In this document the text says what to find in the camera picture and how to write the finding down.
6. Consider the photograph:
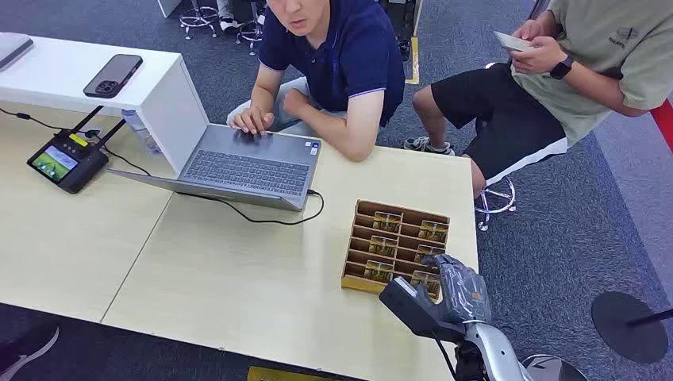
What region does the chrome stool base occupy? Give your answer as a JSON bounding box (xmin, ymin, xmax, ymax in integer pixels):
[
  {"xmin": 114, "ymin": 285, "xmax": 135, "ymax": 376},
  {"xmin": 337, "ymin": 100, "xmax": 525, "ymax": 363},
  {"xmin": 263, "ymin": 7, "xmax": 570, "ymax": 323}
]
[
  {"xmin": 234, "ymin": 0, "xmax": 265, "ymax": 57},
  {"xmin": 178, "ymin": 0, "xmax": 221, "ymax": 41},
  {"xmin": 475, "ymin": 175, "xmax": 517, "ymax": 233}
]

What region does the clear plastic water bottle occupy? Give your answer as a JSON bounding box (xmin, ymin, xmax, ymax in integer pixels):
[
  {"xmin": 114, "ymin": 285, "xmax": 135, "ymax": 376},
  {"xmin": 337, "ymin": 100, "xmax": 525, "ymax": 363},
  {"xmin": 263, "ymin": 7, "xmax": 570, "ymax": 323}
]
[{"xmin": 121, "ymin": 109, "xmax": 163, "ymax": 156}]

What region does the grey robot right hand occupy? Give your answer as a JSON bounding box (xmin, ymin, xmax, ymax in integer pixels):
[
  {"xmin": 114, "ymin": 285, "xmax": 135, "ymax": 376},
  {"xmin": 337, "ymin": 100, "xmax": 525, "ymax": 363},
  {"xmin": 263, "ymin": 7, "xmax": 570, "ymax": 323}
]
[{"xmin": 420, "ymin": 253, "xmax": 493, "ymax": 325}]

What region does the person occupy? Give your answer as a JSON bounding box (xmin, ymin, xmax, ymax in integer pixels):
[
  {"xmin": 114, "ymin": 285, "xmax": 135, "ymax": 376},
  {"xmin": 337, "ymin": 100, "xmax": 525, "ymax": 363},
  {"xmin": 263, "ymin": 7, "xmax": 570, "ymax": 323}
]
[
  {"xmin": 226, "ymin": 0, "xmax": 406, "ymax": 164},
  {"xmin": 403, "ymin": 0, "xmax": 673, "ymax": 200}
]

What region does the white desk riser shelf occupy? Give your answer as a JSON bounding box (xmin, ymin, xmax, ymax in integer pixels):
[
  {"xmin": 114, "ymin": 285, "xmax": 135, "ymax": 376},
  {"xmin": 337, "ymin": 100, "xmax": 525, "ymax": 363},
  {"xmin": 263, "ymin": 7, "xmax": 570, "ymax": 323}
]
[{"xmin": 0, "ymin": 33, "xmax": 210, "ymax": 176}]

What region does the silver smartphone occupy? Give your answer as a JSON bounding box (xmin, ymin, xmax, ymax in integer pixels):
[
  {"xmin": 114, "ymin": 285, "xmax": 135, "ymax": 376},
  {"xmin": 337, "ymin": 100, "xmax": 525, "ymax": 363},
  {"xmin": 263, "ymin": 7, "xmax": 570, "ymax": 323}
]
[{"xmin": 492, "ymin": 30, "xmax": 535, "ymax": 54}]

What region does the grey round robot joint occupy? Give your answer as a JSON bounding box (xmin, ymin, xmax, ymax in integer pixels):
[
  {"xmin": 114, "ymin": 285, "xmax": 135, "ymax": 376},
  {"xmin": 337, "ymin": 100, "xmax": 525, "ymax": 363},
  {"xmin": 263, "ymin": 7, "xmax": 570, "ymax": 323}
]
[{"xmin": 520, "ymin": 354, "xmax": 589, "ymax": 381}]

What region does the black smartphone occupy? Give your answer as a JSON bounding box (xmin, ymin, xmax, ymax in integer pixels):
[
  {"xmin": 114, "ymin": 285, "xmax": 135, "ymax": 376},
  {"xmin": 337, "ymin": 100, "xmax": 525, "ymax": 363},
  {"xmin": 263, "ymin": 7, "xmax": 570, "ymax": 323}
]
[{"xmin": 83, "ymin": 53, "xmax": 144, "ymax": 100}]

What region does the black remote controller with screen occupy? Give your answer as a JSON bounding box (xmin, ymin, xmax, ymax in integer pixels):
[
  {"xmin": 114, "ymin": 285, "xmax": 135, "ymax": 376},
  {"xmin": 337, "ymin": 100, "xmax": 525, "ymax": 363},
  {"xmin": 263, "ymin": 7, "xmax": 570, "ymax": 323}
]
[{"xmin": 26, "ymin": 104, "xmax": 128, "ymax": 195}]

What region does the black laptop power cable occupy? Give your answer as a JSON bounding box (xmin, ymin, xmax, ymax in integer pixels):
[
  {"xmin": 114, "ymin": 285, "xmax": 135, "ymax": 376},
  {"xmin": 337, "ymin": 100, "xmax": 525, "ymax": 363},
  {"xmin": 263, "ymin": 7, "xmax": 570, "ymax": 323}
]
[{"xmin": 175, "ymin": 189, "xmax": 326, "ymax": 226}]

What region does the black round stand base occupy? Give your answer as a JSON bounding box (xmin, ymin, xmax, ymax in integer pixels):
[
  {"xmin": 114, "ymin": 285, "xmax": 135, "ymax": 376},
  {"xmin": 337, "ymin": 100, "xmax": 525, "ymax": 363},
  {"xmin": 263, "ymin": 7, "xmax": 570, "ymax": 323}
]
[{"xmin": 590, "ymin": 291, "xmax": 673, "ymax": 365}]

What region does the grey closed laptop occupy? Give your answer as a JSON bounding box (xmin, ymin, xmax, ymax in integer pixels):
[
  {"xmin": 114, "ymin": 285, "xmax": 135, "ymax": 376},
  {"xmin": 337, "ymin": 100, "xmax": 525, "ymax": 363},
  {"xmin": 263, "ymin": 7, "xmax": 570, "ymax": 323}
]
[{"xmin": 0, "ymin": 32, "xmax": 35, "ymax": 72}]

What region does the wooden card organizer box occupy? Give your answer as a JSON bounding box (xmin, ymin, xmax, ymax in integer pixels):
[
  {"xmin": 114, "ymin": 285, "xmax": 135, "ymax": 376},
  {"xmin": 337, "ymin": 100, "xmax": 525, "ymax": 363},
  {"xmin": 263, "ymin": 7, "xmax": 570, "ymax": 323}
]
[{"xmin": 340, "ymin": 198, "xmax": 451, "ymax": 302}]

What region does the person's left hand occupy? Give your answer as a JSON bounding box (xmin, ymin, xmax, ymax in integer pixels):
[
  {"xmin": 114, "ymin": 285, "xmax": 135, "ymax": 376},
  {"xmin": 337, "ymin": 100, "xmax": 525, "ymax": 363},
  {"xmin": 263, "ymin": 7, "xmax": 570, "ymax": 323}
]
[
  {"xmin": 281, "ymin": 87, "xmax": 312, "ymax": 120},
  {"xmin": 509, "ymin": 35, "xmax": 569, "ymax": 75}
]

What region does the red object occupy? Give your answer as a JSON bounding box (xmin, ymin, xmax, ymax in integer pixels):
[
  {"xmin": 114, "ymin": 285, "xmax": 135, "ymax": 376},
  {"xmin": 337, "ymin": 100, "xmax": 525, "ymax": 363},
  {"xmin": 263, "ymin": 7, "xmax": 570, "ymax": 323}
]
[{"xmin": 650, "ymin": 98, "xmax": 673, "ymax": 155}]

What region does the person's right hand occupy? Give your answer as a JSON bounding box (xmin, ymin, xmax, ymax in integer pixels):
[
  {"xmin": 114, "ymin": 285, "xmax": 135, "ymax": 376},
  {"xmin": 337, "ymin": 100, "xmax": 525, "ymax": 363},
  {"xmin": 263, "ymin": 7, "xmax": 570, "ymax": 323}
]
[
  {"xmin": 229, "ymin": 104, "xmax": 276, "ymax": 137},
  {"xmin": 512, "ymin": 19, "xmax": 546, "ymax": 43}
]

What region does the thin black cable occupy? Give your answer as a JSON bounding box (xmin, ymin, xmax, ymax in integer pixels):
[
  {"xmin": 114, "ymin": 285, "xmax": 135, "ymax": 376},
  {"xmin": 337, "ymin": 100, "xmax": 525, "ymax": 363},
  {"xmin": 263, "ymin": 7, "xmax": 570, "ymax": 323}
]
[{"xmin": 0, "ymin": 107, "xmax": 153, "ymax": 178}]

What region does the black wrist watch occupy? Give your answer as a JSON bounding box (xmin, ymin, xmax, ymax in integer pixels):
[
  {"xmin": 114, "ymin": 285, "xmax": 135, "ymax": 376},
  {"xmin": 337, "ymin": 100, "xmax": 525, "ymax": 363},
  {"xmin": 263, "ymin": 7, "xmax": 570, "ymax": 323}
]
[{"xmin": 548, "ymin": 52, "xmax": 575, "ymax": 81}]

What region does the yellow floor tape strip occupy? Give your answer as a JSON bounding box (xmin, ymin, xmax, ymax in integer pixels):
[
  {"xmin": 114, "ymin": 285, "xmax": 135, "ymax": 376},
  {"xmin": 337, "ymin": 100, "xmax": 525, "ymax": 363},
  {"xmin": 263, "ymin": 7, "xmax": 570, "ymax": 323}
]
[
  {"xmin": 404, "ymin": 36, "xmax": 421, "ymax": 87},
  {"xmin": 246, "ymin": 365, "xmax": 329, "ymax": 381}
]

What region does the green yellow card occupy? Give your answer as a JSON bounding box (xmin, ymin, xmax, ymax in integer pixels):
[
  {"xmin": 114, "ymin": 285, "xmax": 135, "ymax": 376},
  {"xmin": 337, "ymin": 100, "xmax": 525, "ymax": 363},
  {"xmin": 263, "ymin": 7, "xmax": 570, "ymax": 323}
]
[
  {"xmin": 413, "ymin": 244, "xmax": 446, "ymax": 264},
  {"xmin": 367, "ymin": 235, "xmax": 399, "ymax": 259},
  {"xmin": 372, "ymin": 211, "xmax": 404, "ymax": 234},
  {"xmin": 363, "ymin": 260, "xmax": 394, "ymax": 284},
  {"xmin": 418, "ymin": 220, "xmax": 449, "ymax": 244},
  {"xmin": 410, "ymin": 270, "xmax": 441, "ymax": 297}
]

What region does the grey open laptop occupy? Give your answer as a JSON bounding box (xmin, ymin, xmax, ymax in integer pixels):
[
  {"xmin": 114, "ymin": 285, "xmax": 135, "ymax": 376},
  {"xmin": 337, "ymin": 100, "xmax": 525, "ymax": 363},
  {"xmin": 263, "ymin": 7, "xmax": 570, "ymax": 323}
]
[{"xmin": 107, "ymin": 124, "xmax": 323, "ymax": 213}]

